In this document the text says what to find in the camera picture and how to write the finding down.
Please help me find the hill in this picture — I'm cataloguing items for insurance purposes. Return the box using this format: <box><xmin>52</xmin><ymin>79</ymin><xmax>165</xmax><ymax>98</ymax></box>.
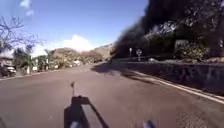
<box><xmin>89</xmin><ymin>43</ymin><xmax>116</xmax><ymax>63</ymax></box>

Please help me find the grey asphalt road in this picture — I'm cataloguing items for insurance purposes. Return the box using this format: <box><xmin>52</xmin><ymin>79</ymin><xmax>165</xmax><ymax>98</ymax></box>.
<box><xmin>0</xmin><ymin>62</ymin><xmax>224</xmax><ymax>128</ymax></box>

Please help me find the bare tree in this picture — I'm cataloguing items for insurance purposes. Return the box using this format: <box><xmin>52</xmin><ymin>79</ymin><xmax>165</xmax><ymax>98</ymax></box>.
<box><xmin>0</xmin><ymin>16</ymin><xmax>38</xmax><ymax>54</ymax></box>

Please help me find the row of dark trees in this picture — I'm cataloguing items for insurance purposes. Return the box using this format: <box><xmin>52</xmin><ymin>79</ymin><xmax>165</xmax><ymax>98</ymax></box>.
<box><xmin>111</xmin><ymin>0</ymin><xmax>224</xmax><ymax>63</ymax></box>

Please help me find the small sign on post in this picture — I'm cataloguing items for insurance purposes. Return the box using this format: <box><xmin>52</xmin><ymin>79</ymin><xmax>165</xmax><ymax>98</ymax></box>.
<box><xmin>128</xmin><ymin>47</ymin><xmax>133</xmax><ymax>62</ymax></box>

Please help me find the green bush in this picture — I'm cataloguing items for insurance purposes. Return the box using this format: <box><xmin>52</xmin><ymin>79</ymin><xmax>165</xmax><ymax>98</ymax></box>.
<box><xmin>174</xmin><ymin>39</ymin><xmax>213</xmax><ymax>62</ymax></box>

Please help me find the robot's own part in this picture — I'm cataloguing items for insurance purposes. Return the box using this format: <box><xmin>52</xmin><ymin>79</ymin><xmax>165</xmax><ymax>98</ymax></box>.
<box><xmin>69</xmin><ymin>121</ymin><xmax>80</xmax><ymax>128</ymax></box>
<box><xmin>144</xmin><ymin>120</ymin><xmax>155</xmax><ymax>128</ymax></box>

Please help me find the round sign on post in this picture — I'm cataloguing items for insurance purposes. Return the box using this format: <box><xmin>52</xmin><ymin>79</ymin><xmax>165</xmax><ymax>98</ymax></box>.
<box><xmin>135</xmin><ymin>48</ymin><xmax>143</xmax><ymax>62</ymax></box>

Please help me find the low dark stone wall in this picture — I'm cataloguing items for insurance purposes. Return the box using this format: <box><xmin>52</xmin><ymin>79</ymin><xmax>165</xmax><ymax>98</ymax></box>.
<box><xmin>121</xmin><ymin>61</ymin><xmax>224</xmax><ymax>96</ymax></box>

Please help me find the building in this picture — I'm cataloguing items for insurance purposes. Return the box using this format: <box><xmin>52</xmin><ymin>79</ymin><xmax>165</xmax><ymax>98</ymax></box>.
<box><xmin>0</xmin><ymin>54</ymin><xmax>16</xmax><ymax>70</ymax></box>

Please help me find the pale kerb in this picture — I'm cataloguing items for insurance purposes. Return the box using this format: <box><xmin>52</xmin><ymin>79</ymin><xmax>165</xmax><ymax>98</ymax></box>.
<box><xmin>129</xmin><ymin>68</ymin><xmax>224</xmax><ymax>105</ymax></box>

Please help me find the row of green trees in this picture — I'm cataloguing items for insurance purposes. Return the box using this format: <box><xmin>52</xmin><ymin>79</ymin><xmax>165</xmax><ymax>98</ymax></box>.
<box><xmin>13</xmin><ymin>47</ymin><xmax>104</xmax><ymax>73</ymax></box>

